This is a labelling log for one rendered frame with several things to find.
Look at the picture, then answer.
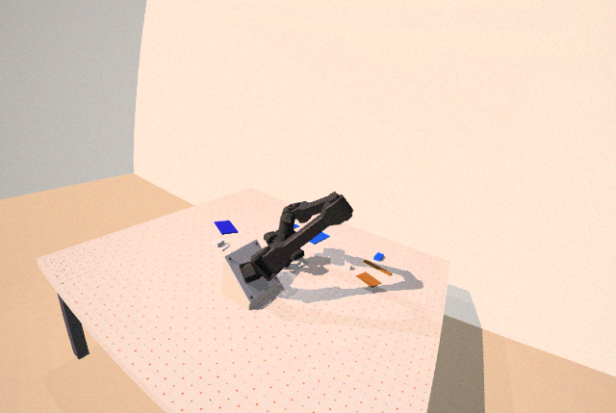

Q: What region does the orange flat rectangular plate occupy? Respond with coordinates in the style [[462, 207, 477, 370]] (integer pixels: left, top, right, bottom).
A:
[[356, 272, 381, 288]]

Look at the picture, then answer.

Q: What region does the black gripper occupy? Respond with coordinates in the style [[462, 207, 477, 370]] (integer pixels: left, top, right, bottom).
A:
[[263, 228, 304, 268]]

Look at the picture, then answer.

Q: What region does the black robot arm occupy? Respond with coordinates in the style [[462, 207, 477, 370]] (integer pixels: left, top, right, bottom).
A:
[[239, 192, 354, 284]]

